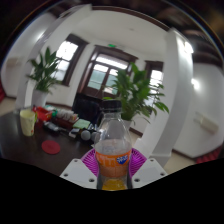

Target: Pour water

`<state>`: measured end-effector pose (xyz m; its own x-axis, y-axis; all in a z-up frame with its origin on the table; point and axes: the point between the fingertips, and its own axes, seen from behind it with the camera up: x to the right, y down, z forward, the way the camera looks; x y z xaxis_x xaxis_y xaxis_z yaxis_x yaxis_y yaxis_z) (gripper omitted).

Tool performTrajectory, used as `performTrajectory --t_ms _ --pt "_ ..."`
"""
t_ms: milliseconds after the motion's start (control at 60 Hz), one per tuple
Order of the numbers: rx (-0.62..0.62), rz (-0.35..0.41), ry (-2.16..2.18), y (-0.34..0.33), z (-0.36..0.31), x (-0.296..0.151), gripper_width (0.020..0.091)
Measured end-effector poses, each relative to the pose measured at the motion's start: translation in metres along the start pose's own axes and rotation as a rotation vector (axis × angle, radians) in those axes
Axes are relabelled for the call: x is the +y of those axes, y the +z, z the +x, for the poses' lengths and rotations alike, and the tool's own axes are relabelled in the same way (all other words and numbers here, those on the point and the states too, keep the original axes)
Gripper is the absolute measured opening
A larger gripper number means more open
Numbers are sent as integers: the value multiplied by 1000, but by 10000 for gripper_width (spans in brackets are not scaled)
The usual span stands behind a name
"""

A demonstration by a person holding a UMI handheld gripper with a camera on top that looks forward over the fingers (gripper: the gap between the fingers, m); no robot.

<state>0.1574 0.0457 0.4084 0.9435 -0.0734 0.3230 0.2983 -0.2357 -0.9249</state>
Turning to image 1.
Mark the dark-framed window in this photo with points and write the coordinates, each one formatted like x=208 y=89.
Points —
x=66 y=51
x=156 y=78

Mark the potted leafy plant white pot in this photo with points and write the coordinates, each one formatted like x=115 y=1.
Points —
x=136 y=93
x=43 y=73

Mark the red carpeted staircase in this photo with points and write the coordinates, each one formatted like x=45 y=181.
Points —
x=210 y=156

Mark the pale yellow cup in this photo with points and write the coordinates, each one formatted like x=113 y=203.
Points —
x=27 y=123

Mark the brown tissue basket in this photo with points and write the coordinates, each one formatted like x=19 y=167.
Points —
x=66 y=118

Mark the clear bottle with orange drink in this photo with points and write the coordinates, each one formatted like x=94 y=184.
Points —
x=113 y=156

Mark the dark wooden double door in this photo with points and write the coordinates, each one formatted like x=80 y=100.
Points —
x=100 y=75

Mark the black flat device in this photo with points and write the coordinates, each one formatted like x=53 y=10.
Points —
x=52 y=127

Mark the white wall radiator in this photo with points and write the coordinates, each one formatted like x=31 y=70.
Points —
x=206 y=123

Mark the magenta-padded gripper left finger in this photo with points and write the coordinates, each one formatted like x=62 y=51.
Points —
x=78 y=173

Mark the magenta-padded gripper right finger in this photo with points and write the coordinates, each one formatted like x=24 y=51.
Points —
x=148 y=171

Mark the flat round red coaster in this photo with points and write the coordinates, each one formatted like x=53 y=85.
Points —
x=51 y=147

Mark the green exit sign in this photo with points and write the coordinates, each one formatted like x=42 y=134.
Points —
x=112 y=45

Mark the glowing wall lamp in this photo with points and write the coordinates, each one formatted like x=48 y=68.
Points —
x=195 y=84

